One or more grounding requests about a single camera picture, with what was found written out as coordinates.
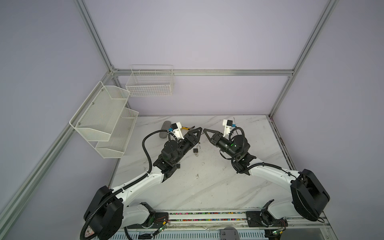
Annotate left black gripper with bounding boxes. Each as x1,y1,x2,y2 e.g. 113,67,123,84
171,127,202,165

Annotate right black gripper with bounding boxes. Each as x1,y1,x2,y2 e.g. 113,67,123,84
203,129,238,160

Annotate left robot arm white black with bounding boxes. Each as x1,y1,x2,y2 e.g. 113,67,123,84
80,128,203,240

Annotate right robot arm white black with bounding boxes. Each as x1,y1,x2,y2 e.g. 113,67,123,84
203,128,330,227

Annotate yellow black pliers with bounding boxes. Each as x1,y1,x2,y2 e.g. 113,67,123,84
182,126,195,131

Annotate grey oval sharpening stone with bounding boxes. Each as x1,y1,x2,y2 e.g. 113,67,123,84
159,121,172,139

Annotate white two-tier mesh shelf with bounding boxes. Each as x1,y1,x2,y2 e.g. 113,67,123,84
69,82,139,159

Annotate grey round object bottom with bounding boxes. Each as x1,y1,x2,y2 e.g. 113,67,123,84
220,227,240,240

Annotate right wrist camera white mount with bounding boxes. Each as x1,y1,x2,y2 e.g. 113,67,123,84
223,120,236,137

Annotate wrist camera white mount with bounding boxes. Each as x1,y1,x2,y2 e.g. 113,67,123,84
223,120,236,137
168,122,184,140

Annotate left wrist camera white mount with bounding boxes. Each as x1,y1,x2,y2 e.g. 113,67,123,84
168,122,184,140

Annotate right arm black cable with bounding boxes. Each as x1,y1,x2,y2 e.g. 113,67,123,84
218,126,326,223

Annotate white wire basket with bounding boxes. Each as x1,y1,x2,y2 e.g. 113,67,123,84
126,65,174,97

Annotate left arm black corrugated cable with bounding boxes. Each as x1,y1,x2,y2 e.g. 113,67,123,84
79,129,169,240

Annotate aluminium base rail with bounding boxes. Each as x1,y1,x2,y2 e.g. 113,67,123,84
108,210,337,240

